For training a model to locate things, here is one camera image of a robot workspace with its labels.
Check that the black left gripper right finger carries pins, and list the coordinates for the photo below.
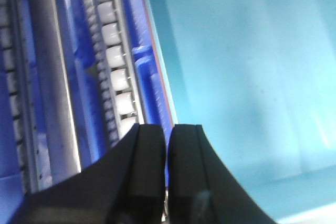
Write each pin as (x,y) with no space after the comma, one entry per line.
(201,188)

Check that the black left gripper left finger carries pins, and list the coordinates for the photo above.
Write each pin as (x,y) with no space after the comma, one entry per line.
(126,185)

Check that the light blue plastic box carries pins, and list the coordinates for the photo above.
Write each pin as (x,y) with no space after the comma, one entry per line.
(259,76)

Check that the white roller conveyor track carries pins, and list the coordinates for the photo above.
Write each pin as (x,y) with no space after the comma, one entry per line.
(115,65)

